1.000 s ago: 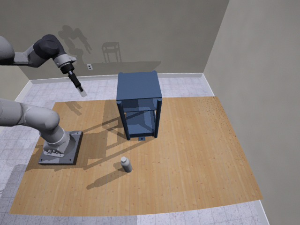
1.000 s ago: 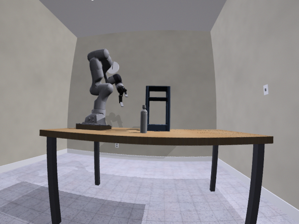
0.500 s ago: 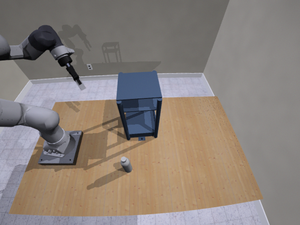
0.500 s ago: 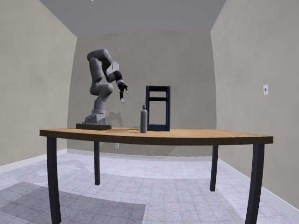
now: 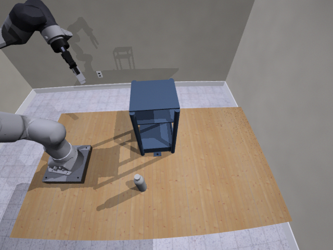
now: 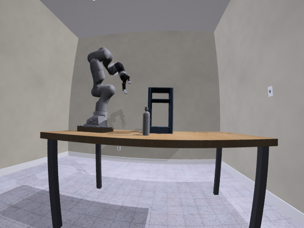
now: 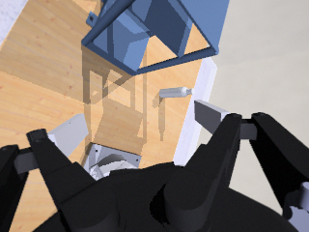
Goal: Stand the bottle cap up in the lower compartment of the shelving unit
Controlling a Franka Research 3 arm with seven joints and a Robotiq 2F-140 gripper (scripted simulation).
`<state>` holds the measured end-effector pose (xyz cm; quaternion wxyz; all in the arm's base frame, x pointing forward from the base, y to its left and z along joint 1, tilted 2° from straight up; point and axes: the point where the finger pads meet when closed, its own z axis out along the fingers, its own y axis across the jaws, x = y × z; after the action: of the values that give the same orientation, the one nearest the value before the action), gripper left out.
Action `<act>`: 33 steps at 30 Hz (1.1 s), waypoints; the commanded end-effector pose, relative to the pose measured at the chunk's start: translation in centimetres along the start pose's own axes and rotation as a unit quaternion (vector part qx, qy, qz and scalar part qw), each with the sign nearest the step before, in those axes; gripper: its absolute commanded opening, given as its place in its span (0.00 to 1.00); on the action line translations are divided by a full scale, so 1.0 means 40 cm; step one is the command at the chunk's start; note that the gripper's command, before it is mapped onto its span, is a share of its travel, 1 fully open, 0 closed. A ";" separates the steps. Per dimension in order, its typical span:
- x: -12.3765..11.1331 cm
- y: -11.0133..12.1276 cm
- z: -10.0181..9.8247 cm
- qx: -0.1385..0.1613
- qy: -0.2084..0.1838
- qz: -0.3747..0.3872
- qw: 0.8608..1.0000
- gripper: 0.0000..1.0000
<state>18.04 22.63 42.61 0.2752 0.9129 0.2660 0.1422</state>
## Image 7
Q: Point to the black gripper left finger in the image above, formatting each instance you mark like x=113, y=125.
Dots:
x=88, y=205

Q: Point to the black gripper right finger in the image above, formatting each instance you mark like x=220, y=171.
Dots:
x=284, y=159

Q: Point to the blue shelving unit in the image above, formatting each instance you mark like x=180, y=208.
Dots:
x=124, y=39

